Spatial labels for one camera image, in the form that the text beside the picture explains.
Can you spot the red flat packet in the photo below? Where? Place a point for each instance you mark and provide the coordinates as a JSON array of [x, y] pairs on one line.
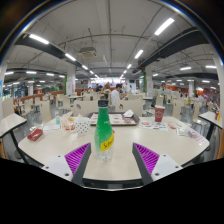
[[35, 134]]

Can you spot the white polka dot cup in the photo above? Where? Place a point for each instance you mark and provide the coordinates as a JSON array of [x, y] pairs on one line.
[[82, 126]]

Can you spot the person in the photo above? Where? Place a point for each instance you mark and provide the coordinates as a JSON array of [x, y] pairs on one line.
[[115, 96]]

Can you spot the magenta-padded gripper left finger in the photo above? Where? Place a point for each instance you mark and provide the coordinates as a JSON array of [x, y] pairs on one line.
[[61, 166]]

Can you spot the ceiling air conditioner unit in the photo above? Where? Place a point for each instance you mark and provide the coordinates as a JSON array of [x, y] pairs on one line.
[[88, 52]]

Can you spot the ceiling light strips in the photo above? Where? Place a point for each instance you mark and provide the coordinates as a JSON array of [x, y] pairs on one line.
[[163, 26]]

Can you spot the white crumpled napkin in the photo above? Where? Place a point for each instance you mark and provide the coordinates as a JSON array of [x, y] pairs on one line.
[[128, 113]]

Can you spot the white side table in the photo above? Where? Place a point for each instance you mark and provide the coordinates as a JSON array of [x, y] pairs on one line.
[[210, 118], [10, 122]]

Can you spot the beige canteen chair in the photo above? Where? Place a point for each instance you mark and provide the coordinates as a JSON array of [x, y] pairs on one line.
[[45, 111], [131, 106], [83, 107]]

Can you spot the green plastic drink bottle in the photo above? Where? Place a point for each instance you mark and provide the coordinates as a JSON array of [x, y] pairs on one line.
[[103, 133]]

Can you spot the red paper cup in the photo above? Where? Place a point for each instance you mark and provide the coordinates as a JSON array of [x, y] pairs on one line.
[[159, 114]]

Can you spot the printed paper leaflet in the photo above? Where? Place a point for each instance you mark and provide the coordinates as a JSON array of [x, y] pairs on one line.
[[151, 125]]

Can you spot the dark food tray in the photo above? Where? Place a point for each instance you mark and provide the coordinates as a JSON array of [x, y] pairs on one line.
[[115, 120]]

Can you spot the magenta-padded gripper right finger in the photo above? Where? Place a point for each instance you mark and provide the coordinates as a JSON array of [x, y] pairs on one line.
[[160, 166]]

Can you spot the clear plastic wrapper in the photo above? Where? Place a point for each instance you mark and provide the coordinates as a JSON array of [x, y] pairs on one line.
[[188, 132]]

